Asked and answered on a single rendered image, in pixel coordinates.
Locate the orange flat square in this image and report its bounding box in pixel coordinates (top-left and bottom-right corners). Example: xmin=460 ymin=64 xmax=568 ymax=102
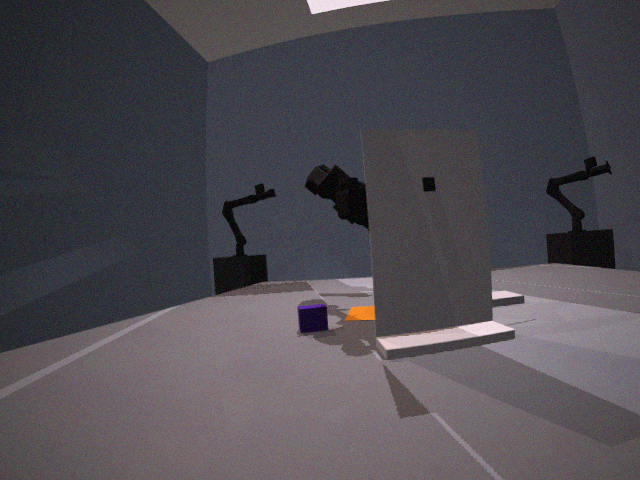
xmin=344 ymin=306 xmax=375 ymax=321

